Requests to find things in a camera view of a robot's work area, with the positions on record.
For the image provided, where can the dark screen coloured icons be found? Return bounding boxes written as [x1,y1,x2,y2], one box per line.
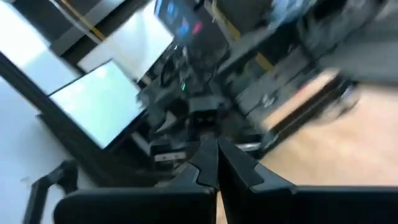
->
[154,0,208,43]

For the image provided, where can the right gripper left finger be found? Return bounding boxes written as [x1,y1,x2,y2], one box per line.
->
[52,136,219,224]

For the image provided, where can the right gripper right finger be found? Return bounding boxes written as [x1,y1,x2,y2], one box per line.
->
[216,136,398,224]

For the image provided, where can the grey side table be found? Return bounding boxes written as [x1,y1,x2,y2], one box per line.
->
[231,46,315,122]

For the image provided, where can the black aluminium table frame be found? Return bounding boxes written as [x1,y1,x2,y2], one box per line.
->
[261,76,358,152]

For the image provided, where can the bright white screen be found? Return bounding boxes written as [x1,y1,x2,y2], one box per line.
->
[76,0,175,82]
[0,0,82,96]
[49,60,147,150]

